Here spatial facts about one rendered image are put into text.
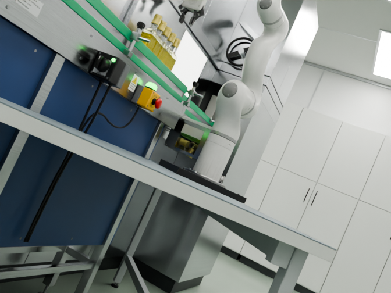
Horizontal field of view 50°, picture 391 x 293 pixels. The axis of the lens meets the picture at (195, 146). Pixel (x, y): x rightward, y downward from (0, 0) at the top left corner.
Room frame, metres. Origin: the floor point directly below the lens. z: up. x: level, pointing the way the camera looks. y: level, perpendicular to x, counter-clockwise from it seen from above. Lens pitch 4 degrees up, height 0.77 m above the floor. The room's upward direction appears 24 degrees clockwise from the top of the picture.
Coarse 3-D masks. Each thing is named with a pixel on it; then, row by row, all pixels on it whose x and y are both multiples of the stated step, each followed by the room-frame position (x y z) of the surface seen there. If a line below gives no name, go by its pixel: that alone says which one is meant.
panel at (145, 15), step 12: (144, 0) 1.85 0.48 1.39; (156, 0) 1.93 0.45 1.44; (132, 12) 1.82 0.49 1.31; (144, 12) 1.89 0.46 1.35; (156, 12) 1.97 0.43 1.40; (168, 12) 2.05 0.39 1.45; (132, 24) 1.85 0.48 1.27; (168, 24) 2.10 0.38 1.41; (180, 24) 2.20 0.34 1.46; (180, 36) 2.25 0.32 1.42; (192, 36) 2.36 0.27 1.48
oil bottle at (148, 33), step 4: (148, 28) 1.76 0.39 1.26; (144, 32) 1.76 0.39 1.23; (148, 32) 1.75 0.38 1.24; (152, 32) 1.75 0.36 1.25; (144, 36) 1.76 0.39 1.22; (148, 36) 1.75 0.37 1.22; (152, 36) 1.76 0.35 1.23; (156, 36) 1.78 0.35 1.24; (152, 40) 1.77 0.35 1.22; (156, 40) 1.79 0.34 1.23; (148, 44) 1.75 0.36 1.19; (152, 44) 1.78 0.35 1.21; (152, 48) 1.79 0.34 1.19
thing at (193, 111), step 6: (186, 96) 2.22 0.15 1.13; (192, 102) 2.31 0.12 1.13; (186, 108) 2.29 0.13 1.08; (192, 108) 2.34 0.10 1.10; (198, 108) 2.42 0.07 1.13; (186, 114) 2.31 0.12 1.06; (192, 114) 2.37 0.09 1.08; (198, 114) 2.45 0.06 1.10; (204, 114) 2.53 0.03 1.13; (198, 120) 2.49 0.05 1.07; (204, 120) 2.57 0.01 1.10
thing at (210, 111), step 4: (212, 96) 3.01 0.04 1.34; (216, 96) 3.00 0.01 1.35; (212, 100) 3.00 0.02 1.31; (208, 104) 3.01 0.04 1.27; (212, 104) 3.00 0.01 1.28; (208, 108) 3.00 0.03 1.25; (212, 108) 2.99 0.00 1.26; (204, 112) 3.01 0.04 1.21; (208, 112) 3.00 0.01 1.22; (212, 112) 2.99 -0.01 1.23; (208, 116) 2.99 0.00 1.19; (212, 116) 2.99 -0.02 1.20
